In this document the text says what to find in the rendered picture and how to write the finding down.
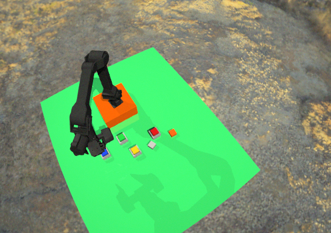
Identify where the green button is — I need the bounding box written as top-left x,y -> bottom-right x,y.
116,133 -> 128,145

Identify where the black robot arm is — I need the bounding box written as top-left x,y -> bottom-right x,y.
69,50 -> 124,157

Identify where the blue button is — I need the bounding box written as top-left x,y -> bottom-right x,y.
101,147 -> 111,160

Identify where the red button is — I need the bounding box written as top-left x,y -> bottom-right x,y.
148,127 -> 161,140

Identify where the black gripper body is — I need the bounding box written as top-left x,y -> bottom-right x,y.
89,127 -> 114,142

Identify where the yellow button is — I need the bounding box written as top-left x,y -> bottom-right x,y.
129,144 -> 142,158

